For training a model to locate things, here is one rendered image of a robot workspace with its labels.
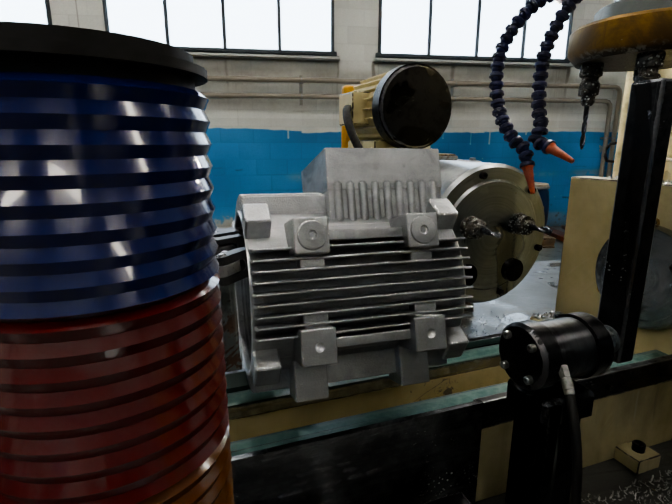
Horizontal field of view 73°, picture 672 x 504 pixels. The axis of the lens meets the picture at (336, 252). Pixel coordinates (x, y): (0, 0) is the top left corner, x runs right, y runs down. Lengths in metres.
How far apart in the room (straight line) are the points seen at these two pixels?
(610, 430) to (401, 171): 0.43
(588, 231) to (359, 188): 0.48
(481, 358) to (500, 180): 0.32
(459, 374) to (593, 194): 0.36
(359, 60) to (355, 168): 5.76
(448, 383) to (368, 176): 0.32
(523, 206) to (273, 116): 5.26
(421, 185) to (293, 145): 5.54
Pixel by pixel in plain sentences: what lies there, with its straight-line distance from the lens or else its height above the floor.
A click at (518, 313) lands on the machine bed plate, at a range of 1.18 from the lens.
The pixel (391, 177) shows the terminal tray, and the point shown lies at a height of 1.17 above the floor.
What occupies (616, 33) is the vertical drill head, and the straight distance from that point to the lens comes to 0.63.
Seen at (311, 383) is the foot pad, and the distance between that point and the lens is 0.41.
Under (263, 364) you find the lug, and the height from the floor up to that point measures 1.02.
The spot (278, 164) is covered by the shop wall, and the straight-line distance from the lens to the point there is 5.97.
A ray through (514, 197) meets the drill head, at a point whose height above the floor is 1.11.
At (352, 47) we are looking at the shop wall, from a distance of 6.19.
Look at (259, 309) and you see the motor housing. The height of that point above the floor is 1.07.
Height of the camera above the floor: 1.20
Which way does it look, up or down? 14 degrees down
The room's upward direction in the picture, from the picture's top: straight up
